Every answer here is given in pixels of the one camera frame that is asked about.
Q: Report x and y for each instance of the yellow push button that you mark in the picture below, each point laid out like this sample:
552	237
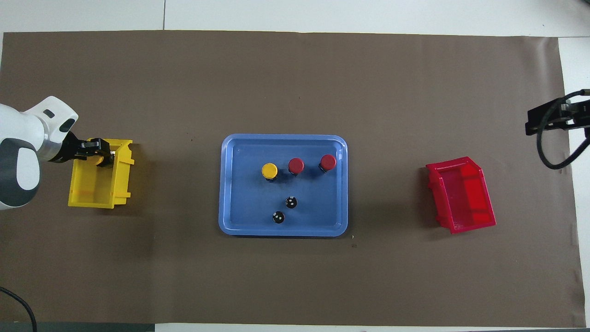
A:
269	170
99	161

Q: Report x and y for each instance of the large black capacitor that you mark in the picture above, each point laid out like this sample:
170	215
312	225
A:
278	217

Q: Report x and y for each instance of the brown paper mat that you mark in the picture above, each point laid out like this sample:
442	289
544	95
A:
295	92

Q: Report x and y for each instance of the red plastic bin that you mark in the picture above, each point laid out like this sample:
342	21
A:
465	198

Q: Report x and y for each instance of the red push button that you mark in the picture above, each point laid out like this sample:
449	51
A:
327	162
296	164

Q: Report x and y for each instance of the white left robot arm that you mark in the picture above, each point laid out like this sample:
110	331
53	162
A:
18	133

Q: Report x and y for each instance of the blue plastic tray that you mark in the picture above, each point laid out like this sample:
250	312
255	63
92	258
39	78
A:
249	207

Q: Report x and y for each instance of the small black capacitor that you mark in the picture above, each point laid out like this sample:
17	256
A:
291	202

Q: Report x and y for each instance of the yellow plastic bin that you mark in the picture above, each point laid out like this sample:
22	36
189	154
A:
92	189

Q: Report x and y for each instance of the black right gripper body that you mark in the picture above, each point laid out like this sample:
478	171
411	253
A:
578	117

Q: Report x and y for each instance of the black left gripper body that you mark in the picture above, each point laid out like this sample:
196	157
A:
73	148

